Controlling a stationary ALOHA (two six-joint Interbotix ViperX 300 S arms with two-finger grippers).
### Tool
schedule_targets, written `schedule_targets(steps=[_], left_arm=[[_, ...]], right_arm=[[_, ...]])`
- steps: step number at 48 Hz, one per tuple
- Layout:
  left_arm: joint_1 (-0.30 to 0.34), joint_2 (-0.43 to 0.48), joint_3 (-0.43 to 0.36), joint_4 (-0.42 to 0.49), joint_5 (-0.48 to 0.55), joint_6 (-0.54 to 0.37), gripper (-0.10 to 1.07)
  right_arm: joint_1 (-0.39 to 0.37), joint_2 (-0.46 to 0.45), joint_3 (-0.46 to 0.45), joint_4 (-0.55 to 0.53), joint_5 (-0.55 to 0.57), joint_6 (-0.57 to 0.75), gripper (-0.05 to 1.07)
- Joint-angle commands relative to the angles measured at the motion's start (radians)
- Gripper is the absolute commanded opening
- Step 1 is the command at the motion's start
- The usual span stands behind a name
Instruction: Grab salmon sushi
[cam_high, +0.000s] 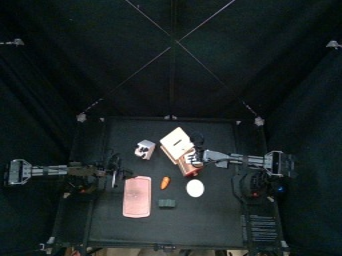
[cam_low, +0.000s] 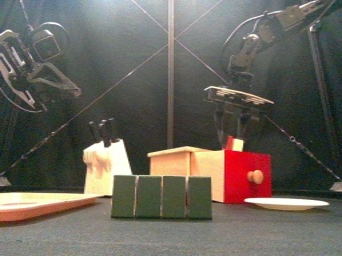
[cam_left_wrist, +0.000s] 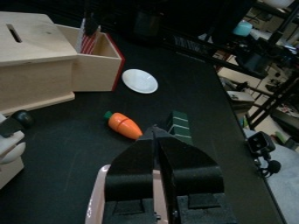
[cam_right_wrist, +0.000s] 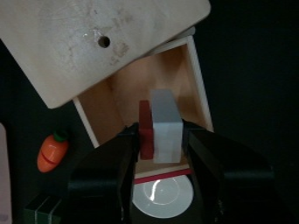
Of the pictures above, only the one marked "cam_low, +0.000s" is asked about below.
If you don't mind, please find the salmon toy sushi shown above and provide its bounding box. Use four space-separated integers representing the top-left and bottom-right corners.
223 134 246 153

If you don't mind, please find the wooden toy knife block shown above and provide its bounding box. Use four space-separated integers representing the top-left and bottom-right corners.
82 138 134 197

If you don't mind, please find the black slanted frame post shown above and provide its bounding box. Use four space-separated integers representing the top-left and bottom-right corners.
308 23 337 164

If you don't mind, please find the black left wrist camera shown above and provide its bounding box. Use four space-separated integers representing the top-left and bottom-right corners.
32 29 64 63

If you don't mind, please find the black toy knife handle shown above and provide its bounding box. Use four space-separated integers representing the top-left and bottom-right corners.
98 119 113 148
107 117 121 143
87 120 102 144

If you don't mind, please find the white round plate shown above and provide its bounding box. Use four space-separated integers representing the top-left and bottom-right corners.
244 197 332 212

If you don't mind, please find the thin metal frame pole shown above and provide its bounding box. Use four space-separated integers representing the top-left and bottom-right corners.
166 0 177 149

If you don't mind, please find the dark green sliced toy roll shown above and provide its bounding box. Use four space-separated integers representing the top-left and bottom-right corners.
110 174 214 221

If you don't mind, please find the red-fronted wooden drawer with knob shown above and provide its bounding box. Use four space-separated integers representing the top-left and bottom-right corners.
191 149 273 205

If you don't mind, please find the pink rectangular tray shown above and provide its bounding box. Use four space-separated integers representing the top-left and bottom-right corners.
0 191 105 223

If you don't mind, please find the wooden box with slotted lid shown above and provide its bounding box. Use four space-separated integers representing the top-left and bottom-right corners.
146 145 214 177

